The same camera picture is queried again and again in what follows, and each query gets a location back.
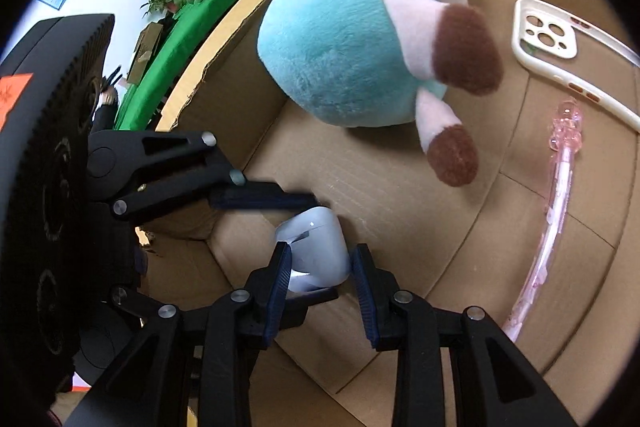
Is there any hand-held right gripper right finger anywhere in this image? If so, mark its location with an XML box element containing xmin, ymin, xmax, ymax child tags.
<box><xmin>349</xmin><ymin>244</ymin><xmax>581</xmax><ymax>427</ymax></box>

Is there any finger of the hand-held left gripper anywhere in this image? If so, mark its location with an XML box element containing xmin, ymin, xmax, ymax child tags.
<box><xmin>110</xmin><ymin>285</ymin><xmax>341</xmax><ymax>330</ymax></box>
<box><xmin>87</xmin><ymin>130</ymin><xmax>317</xmax><ymax>222</ymax></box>

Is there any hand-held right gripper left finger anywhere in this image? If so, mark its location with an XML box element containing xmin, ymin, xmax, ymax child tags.
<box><xmin>65</xmin><ymin>241</ymin><xmax>293</xmax><ymax>427</ymax></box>

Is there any white earbuds case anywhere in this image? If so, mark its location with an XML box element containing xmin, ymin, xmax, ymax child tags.
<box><xmin>272</xmin><ymin>206</ymin><xmax>351</xmax><ymax>294</ymax></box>

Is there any pink crystal pen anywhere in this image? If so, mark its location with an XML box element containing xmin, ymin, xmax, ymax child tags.
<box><xmin>500</xmin><ymin>99</ymin><xmax>585</xmax><ymax>343</ymax></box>

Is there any cream phone case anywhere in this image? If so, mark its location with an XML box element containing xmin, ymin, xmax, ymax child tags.
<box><xmin>511</xmin><ymin>0</ymin><xmax>640</xmax><ymax>132</ymax></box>

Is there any small brown cardboard box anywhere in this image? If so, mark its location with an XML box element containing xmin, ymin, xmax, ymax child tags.
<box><xmin>126</xmin><ymin>21</ymin><xmax>166</xmax><ymax>85</ymax></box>

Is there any green cloth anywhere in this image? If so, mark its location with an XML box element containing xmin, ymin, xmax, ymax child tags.
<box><xmin>114</xmin><ymin>0</ymin><xmax>285</xmax><ymax>132</ymax></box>

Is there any blue and pink plush toy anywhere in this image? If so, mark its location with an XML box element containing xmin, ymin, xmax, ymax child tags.
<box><xmin>256</xmin><ymin>0</ymin><xmax>503</xmax><ymax>188</ymax></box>

